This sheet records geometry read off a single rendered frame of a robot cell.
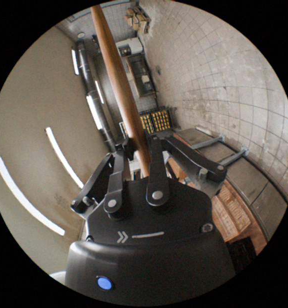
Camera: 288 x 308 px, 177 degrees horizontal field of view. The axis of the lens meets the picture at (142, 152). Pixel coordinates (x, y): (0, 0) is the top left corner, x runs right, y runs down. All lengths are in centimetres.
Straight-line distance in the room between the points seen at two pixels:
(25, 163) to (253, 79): 260
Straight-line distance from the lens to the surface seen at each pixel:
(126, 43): 527
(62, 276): 62
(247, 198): 96
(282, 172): 131
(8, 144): 151
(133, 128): 16
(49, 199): 156
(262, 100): 123
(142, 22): 355
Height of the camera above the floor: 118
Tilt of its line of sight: 4 degrees up
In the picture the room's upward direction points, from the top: 106 degrees counter-clockwise
